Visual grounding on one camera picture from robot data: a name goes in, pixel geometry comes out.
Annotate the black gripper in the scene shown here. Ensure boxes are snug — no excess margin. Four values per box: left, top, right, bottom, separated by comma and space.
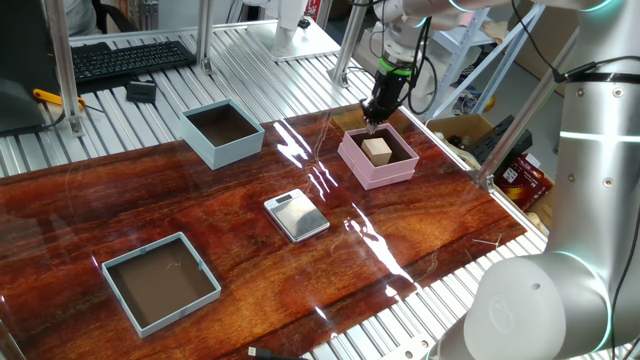
359, 70, 412, 135

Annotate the light wooden cube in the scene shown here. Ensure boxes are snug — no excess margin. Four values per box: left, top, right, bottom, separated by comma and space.
361, 137, 394, 167

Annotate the pink cardboard box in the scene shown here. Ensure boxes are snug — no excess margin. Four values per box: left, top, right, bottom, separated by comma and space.
337, 123, 420, 191

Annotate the open cardboard box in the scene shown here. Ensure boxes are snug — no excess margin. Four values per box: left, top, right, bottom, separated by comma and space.
426, 113, 496, 151

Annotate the deep light blue box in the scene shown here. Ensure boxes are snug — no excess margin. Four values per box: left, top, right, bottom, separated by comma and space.
178, 98, 266, 171

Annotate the red printed box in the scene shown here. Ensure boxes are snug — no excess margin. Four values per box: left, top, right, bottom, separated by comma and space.
493, 153, 555, 212

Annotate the small black box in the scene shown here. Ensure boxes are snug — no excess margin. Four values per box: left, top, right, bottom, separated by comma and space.
125, 79, 158, 105

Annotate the shallow light blue box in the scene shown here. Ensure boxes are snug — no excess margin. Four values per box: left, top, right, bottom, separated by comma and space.
101, 231, 222, 340

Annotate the silver digital scale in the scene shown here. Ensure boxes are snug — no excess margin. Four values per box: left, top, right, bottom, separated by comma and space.
263, 188, 332, 245

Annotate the black power strip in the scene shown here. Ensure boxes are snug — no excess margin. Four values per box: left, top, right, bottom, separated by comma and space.
469, 114, 534, 166

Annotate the beige crumpled cloth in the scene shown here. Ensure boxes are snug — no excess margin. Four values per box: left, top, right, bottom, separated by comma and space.
483, 19, 509, 45

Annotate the wood grain table mat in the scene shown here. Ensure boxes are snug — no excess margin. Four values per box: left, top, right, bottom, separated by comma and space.
0, 97, 530, 360

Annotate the black keyboard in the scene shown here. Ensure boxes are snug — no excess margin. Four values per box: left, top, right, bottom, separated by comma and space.
69, 39, 197, 85

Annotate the black office chair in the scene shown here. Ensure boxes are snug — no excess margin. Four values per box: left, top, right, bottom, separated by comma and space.
88, 0, 140, 35

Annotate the person in light shirt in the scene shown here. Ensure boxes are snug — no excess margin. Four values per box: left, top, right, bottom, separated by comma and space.
62, 0, 104, 37

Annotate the black monitor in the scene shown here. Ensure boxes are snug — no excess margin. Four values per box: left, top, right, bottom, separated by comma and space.
0, 0, 64, 137

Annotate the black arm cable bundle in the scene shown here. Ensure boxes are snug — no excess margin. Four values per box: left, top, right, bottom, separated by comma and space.
349, 0, 640, 360

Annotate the white shelf frame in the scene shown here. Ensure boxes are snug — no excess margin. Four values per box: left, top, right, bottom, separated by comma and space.
422, 0, 544, 121

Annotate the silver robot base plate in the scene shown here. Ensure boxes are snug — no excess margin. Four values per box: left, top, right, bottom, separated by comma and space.
377, 332, 437, 360

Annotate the black USB cable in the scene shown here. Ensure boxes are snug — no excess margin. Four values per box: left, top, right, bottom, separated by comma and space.
247, 345, 306, 360

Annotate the yellow handled tool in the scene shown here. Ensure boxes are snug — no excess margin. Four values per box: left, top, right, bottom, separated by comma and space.
32, 88, 106, 114

